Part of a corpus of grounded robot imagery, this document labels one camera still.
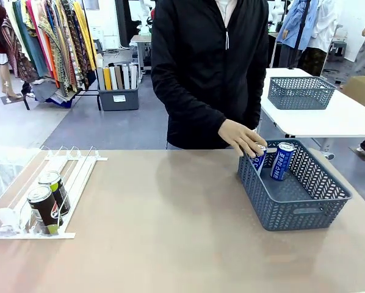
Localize brown cardboard box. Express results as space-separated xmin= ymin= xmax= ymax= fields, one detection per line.
xmin=341 ymin=75 xmax=365 ymax=112

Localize person's left forearm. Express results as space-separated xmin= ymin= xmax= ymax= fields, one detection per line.
xmin=246 ymin=76 xmax=269 ymax=132

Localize white can dispenser rack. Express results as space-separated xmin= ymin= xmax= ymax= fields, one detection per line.
xmin=0 ymin=145 xmax=109 ymax=240

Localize brown fabric bolt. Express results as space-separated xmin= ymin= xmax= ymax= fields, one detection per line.
xmin=114 ymin=65 xmax=124 ymax=90

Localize white fabric bolt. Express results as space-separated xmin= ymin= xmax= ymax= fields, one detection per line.
xmin=121 ymin=65 xmax=131 ymax=90
xmin=129 ymin=63 xmax=139 ymax=90
xmin=109 ymin=66 xmax=118 ymax=90

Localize brown patterned hanging garment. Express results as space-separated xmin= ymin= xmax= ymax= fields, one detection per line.
xmin=1 ymin=18 xmax=38 ymax=83

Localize dark patterned hanging garment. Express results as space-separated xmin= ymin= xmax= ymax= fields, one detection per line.
xmin=60 ymin=0 xmax=89 ymax=90

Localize person's right hand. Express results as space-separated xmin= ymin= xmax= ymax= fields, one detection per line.
xmin=218 ymin=118 xmax=268 ymax=158

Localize black green Pepsi can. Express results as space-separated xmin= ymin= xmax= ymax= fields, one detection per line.
xmin=38 ymin=170 xmax=71 ymax=214
xmin=27 ymin=184 xmax=64 ymax=235

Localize bare white mannequin torso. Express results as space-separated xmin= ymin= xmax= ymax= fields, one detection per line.
xmin=270 ymin=0 xmax=286 ymax=24

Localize person in black jacket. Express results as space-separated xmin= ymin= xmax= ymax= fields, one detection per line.
xmin=150 ymin=0 xmax=269 ymax=150

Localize small grey stool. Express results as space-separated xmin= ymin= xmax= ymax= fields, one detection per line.
xmin=328 ymin=39 xmax=347 ymax=57

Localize grey fabric bolt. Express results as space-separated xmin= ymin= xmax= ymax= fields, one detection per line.
xmin=96 ymin=67 xmax=106 ymax=91

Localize black metal clothes rack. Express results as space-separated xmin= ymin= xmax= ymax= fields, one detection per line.
xmin=22 ymin=0 xmax=103 ymax=111

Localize person's right forearm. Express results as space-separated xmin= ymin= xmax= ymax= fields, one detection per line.
xmin=157 ymin=82 xmax=229 ymax=140

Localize blue-grey plastic basket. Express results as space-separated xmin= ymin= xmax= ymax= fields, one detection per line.
xmin=267 ymin=76 xmax=337 ymax=110
xmin=237 ymin=139 xmax=353 ymax=232

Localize yellow fabric bolt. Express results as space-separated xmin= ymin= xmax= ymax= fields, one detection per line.
xmin=103 ymin=67 xmax=112 ymax=91

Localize white side table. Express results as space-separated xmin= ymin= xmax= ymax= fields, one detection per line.
xmin=259 ymin=67 xmax=365 ymax=161

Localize orange hanging garment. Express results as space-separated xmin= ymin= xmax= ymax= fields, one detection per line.
xmin=43 ymin=36 xmax=60 ymax=89

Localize black workbench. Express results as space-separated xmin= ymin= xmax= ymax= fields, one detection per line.
xmin=267 ymin=29 xmax=283 ymax=68

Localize blue white drink can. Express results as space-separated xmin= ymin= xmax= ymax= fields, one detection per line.
xmin=270 ymin=142 xmax=294 ymax=181
xmin=249 ymin=143 xmax=269 ymax=178

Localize white workbench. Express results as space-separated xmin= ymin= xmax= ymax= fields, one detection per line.
xmin=129 ymin=34 xmax=153 ymax=82

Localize multicolour patterned hanging garment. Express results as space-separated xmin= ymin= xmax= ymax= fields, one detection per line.
xmin=37 ymin=12 xmax=77 ymax=93

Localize grey storage bin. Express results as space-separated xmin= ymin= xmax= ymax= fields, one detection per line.
xmin=97 ymin=88 xmax=140 ymax=111

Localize yellow hanging garment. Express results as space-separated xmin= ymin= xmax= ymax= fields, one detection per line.
xmin=73 ymin=1 xmax=97 ymax=71

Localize teal hanging garment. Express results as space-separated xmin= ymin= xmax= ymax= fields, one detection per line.
xmin=13 ymin=0 xmax=49 ymax=78

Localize fabric pile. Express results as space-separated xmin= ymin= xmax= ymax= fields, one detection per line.
xmin=31 ymin=78 xmax=89 ymax=108

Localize mannequin in blue shirt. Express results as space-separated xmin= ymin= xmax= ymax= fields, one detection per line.
xmin=276 ymin=0 xmax=320 ymax=70

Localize black stand pole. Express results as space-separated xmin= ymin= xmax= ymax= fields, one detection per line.
xmin=287 ymin=0 xmax=311 ymax=70

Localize mannequin in white coat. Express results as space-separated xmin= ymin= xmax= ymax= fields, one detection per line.
xmin=301 ymin=0 xmax=345 ymax=77

